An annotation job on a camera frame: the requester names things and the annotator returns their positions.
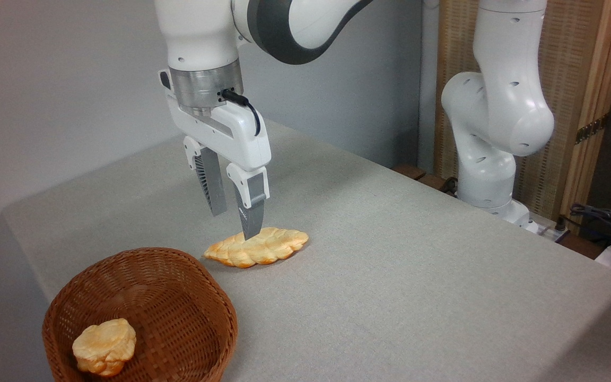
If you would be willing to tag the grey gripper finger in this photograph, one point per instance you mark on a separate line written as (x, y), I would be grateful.
(251, 212)
(212, 180)

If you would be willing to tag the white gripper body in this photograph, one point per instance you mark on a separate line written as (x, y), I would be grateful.
(231, 132)

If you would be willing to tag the long braided bread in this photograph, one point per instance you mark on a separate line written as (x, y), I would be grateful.
(263, 248)

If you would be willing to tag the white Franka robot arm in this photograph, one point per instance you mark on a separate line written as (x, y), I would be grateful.
(502, 106)

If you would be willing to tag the round bread roll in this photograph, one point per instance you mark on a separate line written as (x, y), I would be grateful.
(105, 345)

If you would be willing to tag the brown wicker basket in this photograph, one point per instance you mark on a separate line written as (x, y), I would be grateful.
(199, 318)

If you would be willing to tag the grey tablecloth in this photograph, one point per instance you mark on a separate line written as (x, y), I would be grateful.
(390, 286)

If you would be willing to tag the brown wooden block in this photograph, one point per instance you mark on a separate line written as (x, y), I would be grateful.
(409, 171)
(433, 182)

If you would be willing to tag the metal screen hinge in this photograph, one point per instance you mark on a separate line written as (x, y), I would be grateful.
(591, 129)

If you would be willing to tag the wooden rattan folding screen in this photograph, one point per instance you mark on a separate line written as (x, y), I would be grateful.
(576, 63)

